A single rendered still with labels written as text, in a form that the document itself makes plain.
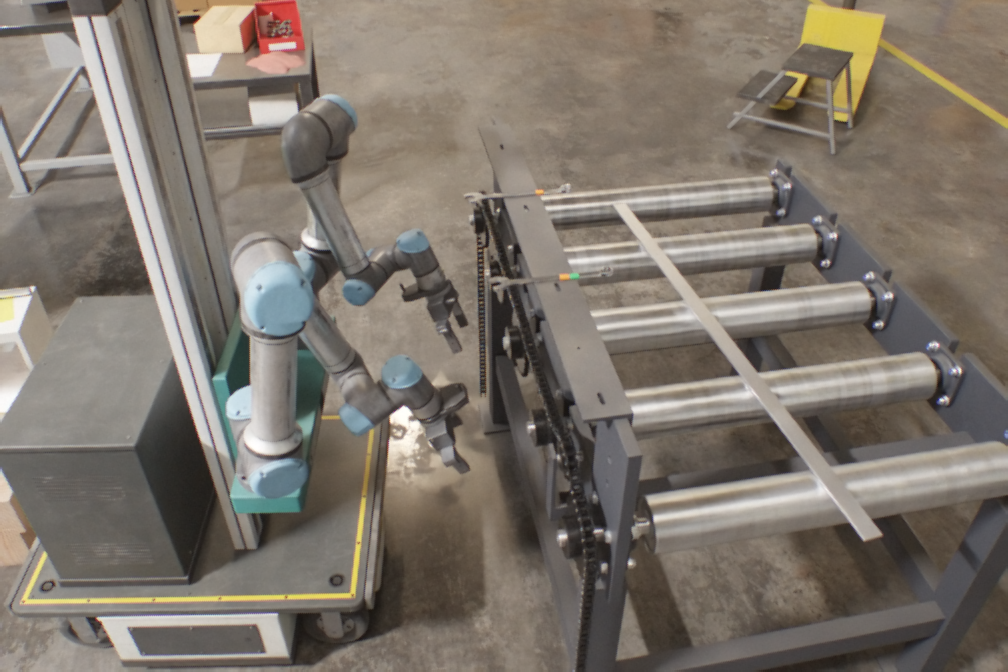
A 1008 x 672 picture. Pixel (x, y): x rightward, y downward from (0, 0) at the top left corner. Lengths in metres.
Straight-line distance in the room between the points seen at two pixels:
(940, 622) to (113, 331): 2.21
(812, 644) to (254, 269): 1.55
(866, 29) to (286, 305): 5.59
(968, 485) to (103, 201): 4.17
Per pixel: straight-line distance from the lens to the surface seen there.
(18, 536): 2.94
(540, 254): 1.80
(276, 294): 1.46
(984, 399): 2.13
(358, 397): 1.76
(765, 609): 2.68
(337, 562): 2.30
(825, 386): 1.99
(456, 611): 2.57
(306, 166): 1.98
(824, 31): 6.63
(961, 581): 2.31
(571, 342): 1.56
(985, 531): 2.19
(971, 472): 1.92
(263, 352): 1.56
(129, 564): 2.34
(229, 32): 4.31
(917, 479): 1.85
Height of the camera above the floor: 2.16
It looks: 36 degrees down
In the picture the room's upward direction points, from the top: straight up
